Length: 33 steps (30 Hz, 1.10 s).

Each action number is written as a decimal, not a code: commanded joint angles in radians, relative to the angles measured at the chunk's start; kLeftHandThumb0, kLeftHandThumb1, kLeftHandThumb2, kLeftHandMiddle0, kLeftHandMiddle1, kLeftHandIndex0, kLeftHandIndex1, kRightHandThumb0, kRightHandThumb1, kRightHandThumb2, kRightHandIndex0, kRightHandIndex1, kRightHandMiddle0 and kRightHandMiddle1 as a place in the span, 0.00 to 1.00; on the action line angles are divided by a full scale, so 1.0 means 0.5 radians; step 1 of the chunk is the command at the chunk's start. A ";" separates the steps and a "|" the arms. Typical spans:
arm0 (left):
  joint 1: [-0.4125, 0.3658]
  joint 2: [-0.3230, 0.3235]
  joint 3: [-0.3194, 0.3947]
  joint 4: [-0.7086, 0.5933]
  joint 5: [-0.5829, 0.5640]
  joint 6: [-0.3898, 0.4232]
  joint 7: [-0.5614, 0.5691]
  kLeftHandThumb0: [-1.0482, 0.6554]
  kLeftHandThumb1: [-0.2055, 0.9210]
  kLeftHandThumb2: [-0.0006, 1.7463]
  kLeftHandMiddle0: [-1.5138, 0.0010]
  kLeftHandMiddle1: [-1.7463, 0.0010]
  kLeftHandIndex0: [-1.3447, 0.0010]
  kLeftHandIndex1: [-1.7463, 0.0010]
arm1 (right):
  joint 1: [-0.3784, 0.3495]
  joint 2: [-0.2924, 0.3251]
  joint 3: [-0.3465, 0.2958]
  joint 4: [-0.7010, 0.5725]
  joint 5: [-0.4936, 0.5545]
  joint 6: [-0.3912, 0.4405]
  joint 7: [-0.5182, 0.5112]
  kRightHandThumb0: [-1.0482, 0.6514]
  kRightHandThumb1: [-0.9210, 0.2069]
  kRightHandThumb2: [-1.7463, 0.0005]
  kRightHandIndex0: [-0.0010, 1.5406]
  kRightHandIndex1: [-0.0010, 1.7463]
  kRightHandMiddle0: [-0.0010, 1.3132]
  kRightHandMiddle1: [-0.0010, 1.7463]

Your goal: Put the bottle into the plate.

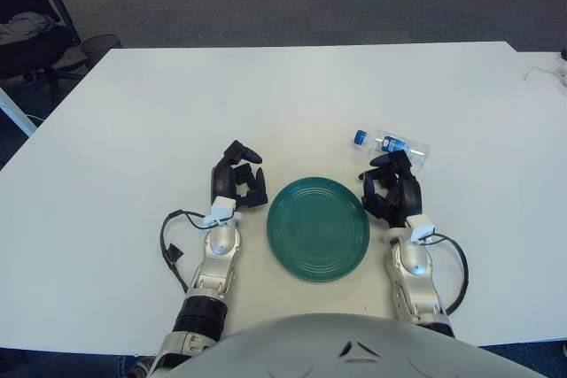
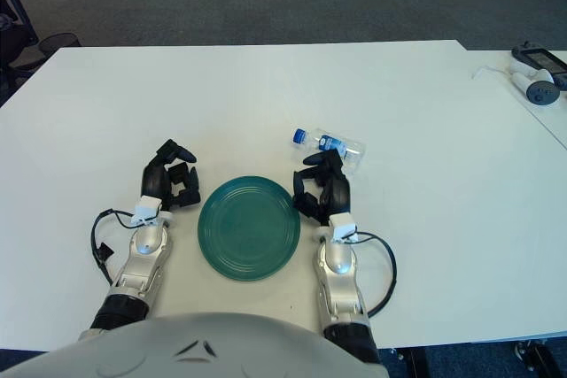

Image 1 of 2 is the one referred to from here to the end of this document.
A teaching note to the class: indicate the black mesh wastebasket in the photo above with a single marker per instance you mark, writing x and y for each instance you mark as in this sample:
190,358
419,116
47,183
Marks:
99,46

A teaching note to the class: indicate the clear plastic bottle blue cap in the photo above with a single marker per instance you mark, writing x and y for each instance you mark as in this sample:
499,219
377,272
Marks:
390,143

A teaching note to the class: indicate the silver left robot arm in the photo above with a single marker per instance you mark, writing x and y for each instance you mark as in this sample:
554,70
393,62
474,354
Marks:
219,245

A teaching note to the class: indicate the green ceramic plate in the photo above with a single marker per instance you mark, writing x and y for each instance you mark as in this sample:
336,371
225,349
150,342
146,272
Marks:
316,232

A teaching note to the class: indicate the grey cloth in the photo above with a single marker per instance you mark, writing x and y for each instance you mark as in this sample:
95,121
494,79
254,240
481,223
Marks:
22,24

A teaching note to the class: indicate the white table leg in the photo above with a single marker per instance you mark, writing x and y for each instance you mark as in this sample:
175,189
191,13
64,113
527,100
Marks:
17,117

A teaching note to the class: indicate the grey robot torso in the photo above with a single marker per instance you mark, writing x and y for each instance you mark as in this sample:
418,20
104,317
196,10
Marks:
310,347

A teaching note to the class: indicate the black office chair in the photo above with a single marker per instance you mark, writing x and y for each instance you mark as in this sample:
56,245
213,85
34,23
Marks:
26,55

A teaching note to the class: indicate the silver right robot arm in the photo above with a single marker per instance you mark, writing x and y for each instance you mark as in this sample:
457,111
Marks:
412,258

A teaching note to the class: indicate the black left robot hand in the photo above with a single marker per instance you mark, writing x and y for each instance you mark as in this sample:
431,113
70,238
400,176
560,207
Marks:
221,181

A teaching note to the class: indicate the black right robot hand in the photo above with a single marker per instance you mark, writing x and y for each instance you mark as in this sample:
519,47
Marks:
409,194

